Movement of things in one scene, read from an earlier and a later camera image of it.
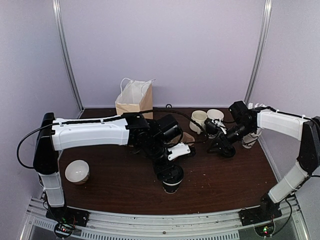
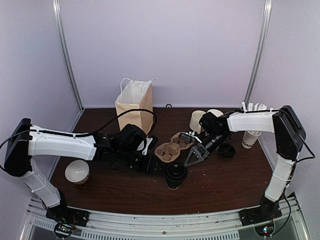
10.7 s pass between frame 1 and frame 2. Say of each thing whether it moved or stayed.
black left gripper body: moved
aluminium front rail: stayed
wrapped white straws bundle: stayed
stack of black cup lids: stayed
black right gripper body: moved
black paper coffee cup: moved
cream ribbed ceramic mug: stayed
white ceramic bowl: stayed
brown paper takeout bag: stayed
